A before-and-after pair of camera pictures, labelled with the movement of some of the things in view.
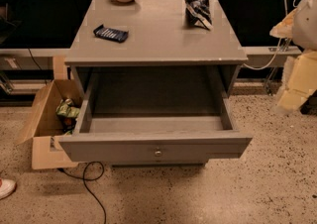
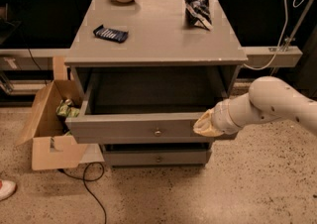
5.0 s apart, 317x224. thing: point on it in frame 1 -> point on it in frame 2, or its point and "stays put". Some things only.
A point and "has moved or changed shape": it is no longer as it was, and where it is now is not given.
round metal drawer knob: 158,153 -> 158,133
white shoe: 7,187 stays put
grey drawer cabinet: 156,90 stays put
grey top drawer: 152,113 has moved or changed shape
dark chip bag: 198,9 stays put
